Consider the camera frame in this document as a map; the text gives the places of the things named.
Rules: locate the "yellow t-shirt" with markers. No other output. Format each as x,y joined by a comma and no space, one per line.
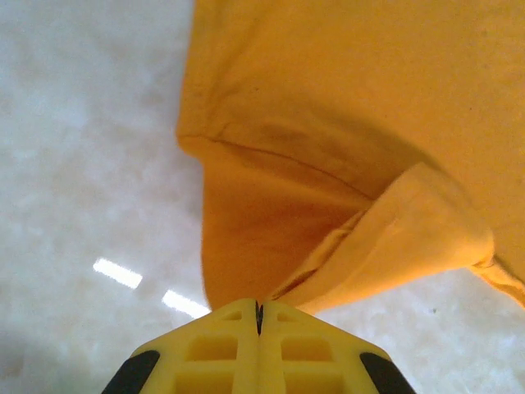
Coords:
348,102

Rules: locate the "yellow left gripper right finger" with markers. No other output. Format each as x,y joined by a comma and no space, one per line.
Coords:
307,357

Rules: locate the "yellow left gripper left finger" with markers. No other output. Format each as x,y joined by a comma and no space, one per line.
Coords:
213,361

